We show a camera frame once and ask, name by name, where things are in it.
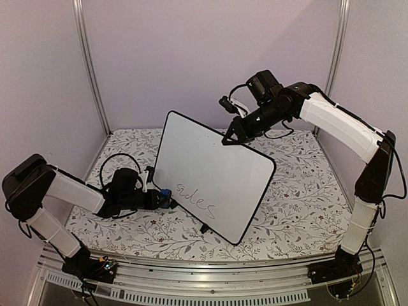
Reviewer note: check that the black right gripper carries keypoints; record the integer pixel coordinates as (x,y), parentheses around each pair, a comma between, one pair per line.
(235,128)

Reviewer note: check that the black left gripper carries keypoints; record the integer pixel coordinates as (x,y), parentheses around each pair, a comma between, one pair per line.
(152,203)

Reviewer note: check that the blue whiteboard eraser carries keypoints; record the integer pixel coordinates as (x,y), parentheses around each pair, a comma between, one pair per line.
(165,198)

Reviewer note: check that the small black-framed whiteboard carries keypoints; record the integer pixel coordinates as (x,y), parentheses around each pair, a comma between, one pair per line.
(221,186)

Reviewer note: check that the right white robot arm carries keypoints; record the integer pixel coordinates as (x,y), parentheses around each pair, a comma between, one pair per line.
(374,148)

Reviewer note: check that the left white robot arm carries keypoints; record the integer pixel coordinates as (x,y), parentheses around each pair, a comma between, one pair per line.
(27,186)

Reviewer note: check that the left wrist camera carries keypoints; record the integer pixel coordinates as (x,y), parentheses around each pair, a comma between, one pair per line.
(149,170)

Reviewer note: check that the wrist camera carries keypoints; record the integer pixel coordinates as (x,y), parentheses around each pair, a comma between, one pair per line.
(149,170)
(228,105)

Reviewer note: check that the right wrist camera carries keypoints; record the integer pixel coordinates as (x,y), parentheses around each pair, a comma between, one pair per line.
(228,105)

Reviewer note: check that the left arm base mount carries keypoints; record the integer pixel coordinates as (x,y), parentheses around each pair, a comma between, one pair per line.
(85,267)

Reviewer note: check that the right aluminium corner post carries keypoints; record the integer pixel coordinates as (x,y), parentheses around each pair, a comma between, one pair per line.
(340,35)

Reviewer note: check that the aluminium corner post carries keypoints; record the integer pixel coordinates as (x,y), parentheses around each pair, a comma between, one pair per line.
(340,35)
(79,15)

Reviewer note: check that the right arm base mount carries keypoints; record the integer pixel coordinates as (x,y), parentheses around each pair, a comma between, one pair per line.
(341,266)

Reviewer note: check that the left aluminium corner post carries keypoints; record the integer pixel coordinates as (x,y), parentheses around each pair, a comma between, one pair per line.
(79,15)

